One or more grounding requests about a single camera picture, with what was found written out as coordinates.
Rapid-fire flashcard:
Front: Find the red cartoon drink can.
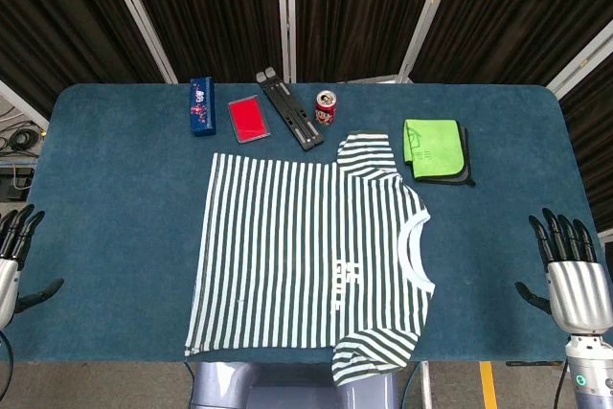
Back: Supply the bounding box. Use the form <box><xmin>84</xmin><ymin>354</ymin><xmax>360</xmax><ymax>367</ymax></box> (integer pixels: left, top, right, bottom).
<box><xmin>313</xmin><ymin>89</ymin><xmax>339</xmax><ymax>128</ymax></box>

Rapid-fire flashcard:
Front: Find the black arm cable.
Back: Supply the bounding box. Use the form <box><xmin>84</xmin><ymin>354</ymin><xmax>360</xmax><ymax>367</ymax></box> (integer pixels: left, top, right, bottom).
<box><xmin>551</xmin><ymin>366</ymin><xmax>571</xmax><ymax>409</ymax></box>
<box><xmin>0</xmin><ymin>329</ymin><xmax>14</xmax><ymax>409</ymax></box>

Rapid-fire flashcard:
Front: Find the dark pleated partition panel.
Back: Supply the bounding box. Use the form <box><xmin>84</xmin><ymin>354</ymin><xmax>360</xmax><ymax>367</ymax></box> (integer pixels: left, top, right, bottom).
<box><xmin>397</xmin><ymin>0</ymin><xmax>613</xmax><ymax>89</ymax></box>
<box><xmin>285</xmin><ymin>0</ymin><xmax>462</xmax><ymax>84</ymax></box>
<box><xmin>0</xmin><ymin>0</ymin><xmax>167</xmax><ymax>119</ymax></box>
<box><xmin>545</xmin><ymin>20</ymin><xmax>613</xmax><ymax>233</ymax></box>
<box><xmin>98</xmin><ymin>0</ymin><xmax>290</xmax><ymax>85</ymax></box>

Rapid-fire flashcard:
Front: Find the white table leg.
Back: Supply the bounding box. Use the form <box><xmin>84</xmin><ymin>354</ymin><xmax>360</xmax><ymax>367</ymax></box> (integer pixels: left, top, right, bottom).
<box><xmin>419</xmin><ymin>359</ymin><xmax>434</xmax><ymax>409</ymax></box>

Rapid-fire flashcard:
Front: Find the blue patterned rectangular box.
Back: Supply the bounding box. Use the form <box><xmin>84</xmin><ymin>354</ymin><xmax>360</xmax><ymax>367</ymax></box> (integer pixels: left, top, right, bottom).
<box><xmin>189</xmin><ymin>76</ymin><xmax>217</xmax><ymax>137</ymax></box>

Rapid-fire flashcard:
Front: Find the black folding laptop stand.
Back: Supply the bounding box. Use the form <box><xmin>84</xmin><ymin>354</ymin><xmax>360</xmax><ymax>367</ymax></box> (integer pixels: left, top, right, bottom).
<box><xmin>255</xmin><ymin>70</ymin><xmax>326</xmax><ymax>153</ymax></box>

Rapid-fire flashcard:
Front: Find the green microfibre cloth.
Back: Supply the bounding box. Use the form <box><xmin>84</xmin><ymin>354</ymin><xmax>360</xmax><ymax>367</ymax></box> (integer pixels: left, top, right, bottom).
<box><xmin>403</xmin><ymin>118</ymin><xmax>466</xmax><ymax>180</ymax></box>

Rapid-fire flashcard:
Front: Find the black floor cable bundle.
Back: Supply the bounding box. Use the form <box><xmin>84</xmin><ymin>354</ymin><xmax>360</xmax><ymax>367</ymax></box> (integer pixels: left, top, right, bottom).
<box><xmin>0</xmin><ymin>106</ymin><xmax>49</xmax><ymax>199</ymax></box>

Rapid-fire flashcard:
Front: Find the teal felt table cover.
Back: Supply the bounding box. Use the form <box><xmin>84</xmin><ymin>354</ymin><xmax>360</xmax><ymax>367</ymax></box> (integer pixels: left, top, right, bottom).
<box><xmin>0</xmin><ymin>82</ymin><xmax>613</xmax><ymax>365</ymax></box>

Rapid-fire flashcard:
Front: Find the green white striped t-shirt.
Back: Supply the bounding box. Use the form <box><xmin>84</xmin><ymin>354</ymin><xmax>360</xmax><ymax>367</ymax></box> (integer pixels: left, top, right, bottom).
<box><xmin>184</xmin><ymin>129</ymin><xmax>438</xmax><ymax>388</ymax></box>

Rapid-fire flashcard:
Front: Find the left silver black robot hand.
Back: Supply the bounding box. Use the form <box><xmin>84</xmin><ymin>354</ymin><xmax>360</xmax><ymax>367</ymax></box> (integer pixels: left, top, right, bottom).
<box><xmin>0</xmin><ymin>204</ymin><xmax>65</xmax><ymax>329</ymax></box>

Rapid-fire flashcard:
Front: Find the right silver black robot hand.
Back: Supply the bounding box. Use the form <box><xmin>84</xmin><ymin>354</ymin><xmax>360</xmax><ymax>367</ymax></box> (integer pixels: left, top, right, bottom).
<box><xmin>514</xmin><ymin>207</ymin><xmax>606</xmax><ymax>335</ymax></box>

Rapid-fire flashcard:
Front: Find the grey-purple robot torso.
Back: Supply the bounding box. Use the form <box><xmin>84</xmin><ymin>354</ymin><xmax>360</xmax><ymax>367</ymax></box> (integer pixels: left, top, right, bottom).
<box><xmin>190</xmin><ymin>359</ymin><xmax>399</xmax><ymax>409</ymax></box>

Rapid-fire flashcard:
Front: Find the red ink pad case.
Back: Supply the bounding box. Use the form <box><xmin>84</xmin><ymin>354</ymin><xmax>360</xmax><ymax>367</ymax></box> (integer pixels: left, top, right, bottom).
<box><xmin>227</xmin><ymin>95</ymin><xmax>274</xmax><ymax>145</ymax></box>

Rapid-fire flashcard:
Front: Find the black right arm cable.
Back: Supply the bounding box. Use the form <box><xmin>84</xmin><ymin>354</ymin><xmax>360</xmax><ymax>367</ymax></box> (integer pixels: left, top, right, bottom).
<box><xmin>551</xmin><ymin>366</ymin><xmax>571</xmax><ymax>409</ymax></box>

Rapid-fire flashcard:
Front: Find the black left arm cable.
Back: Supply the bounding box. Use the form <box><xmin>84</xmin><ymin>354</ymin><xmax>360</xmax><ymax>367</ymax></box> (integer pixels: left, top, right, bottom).
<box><xmin>0</xmin><ymin>329</ymin><xmax>14</xmax><ymax>409</ymax></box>

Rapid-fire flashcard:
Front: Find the green folded cloth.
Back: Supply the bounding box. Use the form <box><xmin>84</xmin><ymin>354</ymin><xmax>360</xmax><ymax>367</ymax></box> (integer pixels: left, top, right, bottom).
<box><xmin>406</xmin><ymin>120</ymin><xmax>478</xmax><ymax>188</ymax></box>

